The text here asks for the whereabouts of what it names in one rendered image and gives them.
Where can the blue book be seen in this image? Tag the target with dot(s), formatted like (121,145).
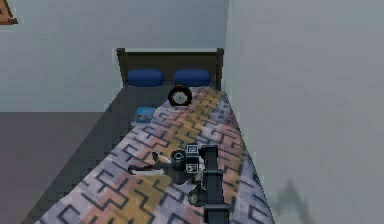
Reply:
(144,115)

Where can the blue pillow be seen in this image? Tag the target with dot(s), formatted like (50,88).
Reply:
(192,77)
(145,77)

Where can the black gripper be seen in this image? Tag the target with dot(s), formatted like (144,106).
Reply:
(178,157)

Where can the patterned purple and yellow blanket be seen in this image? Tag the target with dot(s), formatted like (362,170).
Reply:
(160,196)

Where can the dark wooden bed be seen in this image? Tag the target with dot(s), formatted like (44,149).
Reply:
(110,133)

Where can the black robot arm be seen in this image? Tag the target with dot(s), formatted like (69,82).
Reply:
(213,186)

